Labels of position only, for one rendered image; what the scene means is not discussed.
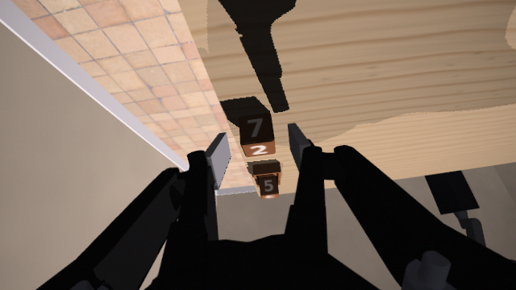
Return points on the brown wooden tray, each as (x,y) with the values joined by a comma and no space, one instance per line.
(261,170)

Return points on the brown number cube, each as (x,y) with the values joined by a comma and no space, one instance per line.
(256,135)
(268,187)

